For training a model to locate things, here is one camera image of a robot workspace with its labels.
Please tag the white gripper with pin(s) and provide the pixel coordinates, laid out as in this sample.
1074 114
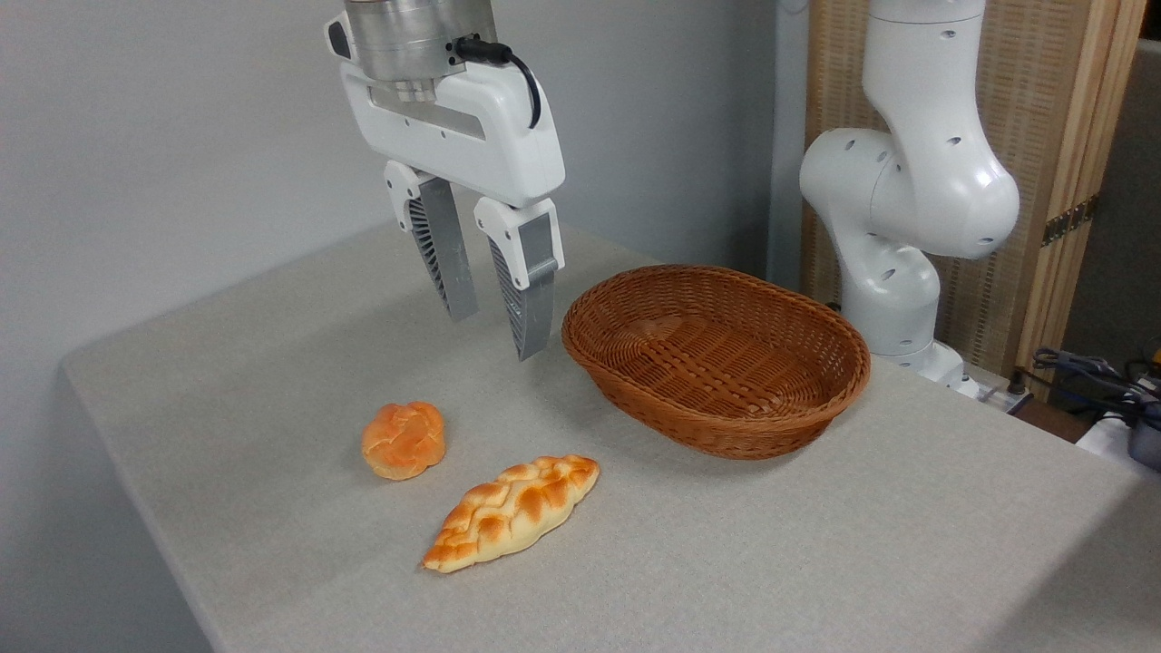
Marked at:
490 136

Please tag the round orange bread bun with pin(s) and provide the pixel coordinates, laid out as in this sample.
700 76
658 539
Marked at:
404 442

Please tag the long braided bread loaf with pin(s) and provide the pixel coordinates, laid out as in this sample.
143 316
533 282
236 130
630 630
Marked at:
508 517

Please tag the brown wicker oval basket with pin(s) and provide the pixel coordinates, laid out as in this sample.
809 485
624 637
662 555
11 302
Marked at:
726 399

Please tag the grey tablecloth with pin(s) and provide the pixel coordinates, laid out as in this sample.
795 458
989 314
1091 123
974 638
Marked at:
363 562

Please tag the brass screen hinge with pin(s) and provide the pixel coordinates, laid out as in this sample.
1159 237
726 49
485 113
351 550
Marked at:
1070 220

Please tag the wood and rattan folding screen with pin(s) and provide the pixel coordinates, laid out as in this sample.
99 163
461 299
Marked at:
1061 109

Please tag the grey plastic device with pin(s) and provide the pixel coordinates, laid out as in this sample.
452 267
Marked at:
1147 444

